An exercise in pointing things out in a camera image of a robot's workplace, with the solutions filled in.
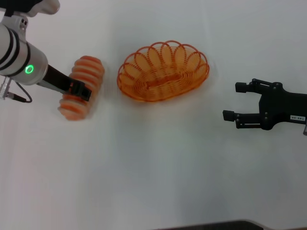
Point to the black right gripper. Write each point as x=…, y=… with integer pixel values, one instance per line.
x=285, y=107

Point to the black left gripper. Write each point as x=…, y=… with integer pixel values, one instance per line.
x=56, y=80

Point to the orange striped bread loaf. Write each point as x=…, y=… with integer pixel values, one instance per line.
x=88, y=69

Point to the orange woven plastic basket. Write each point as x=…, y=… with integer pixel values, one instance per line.
x=165, y=76

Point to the metal socket on left arm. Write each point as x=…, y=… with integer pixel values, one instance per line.
x=4, y=88

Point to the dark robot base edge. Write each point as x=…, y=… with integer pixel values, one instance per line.
x=211, y=225

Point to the metal plug on right gripper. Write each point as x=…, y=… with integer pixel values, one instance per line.
x=305, y=127

